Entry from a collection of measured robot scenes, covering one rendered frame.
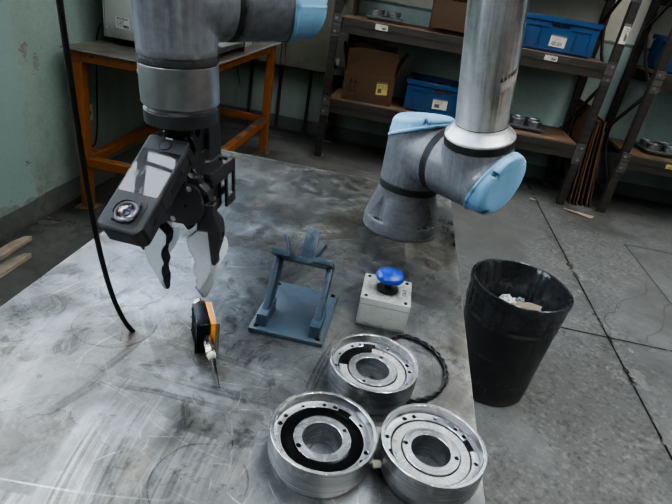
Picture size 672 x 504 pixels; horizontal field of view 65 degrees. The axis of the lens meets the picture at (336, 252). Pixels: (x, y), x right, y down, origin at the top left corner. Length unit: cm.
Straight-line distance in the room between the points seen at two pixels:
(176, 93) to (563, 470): 164
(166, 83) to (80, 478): 36
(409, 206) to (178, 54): 60
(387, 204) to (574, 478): 116
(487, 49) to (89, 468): 71
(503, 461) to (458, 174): 112
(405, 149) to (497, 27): 27
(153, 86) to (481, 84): 50
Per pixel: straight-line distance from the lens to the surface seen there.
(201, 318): 65
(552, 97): 461
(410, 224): 101
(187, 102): 52
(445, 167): 91
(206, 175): 56
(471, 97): 86
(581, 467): 193
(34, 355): 69
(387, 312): 73
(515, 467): 181
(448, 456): 57
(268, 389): 63
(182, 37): 51
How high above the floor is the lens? 123
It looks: 27 degrees down
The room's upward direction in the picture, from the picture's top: 10 degrees clockwise
